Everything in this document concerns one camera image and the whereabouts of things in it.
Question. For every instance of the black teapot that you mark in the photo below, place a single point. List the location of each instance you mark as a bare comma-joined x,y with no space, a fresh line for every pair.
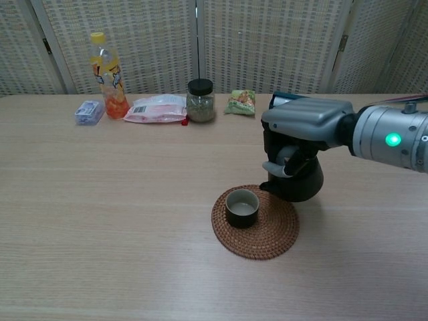
301,187

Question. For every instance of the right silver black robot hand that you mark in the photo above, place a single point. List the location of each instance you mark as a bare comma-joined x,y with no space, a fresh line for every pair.
307,117

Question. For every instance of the green snack packet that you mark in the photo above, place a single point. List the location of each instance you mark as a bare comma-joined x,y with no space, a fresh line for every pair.
240,103

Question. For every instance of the round woven rattan coaster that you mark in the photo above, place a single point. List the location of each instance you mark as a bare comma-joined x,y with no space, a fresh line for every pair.
274,234

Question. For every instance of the woven folding screen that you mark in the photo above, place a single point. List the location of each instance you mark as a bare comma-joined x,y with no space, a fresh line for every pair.
133,43

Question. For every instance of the dark ceramic teacup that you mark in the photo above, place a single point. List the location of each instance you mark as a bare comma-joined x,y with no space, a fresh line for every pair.
241,217

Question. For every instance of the glass jar with black lid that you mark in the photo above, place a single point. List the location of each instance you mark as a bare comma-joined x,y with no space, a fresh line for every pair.
200,107

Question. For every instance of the pink snack bag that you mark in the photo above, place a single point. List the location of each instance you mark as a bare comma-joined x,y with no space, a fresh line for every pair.
157,112

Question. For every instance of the small blue tissue pack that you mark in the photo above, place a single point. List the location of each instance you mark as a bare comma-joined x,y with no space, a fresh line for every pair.
88,113

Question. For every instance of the teal lint roller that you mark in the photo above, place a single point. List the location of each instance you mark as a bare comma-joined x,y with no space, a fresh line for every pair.
287,96

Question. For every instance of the orange drink bottle yellow cap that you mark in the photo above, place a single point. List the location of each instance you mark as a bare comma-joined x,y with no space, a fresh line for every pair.
110,80

